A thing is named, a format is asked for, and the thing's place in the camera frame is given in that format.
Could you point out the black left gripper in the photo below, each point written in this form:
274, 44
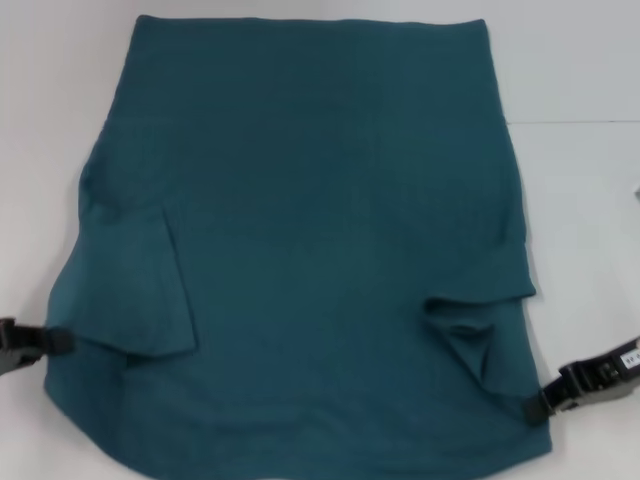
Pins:
11, 345

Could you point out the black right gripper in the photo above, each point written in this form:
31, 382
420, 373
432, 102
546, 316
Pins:
600, 377

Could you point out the teal blue t-shirt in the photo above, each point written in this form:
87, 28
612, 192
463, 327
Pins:
300, 200

